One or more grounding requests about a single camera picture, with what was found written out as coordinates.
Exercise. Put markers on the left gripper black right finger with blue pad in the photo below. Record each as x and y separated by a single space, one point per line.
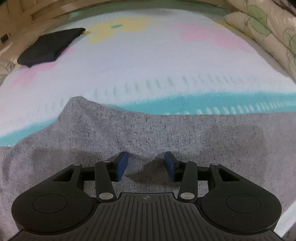
226 199

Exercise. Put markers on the beige plain pillow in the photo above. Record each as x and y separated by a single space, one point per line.
6 67

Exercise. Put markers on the grey speckled pants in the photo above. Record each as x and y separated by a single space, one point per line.
259 147

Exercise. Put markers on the wooden bed frame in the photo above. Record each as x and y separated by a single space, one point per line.
18 15

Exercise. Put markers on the folded black garment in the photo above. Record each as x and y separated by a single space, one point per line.
49 47

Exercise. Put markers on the cream leaf-print pillow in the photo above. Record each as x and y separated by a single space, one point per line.
271 24

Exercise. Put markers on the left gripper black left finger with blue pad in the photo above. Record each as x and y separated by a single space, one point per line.
67 199

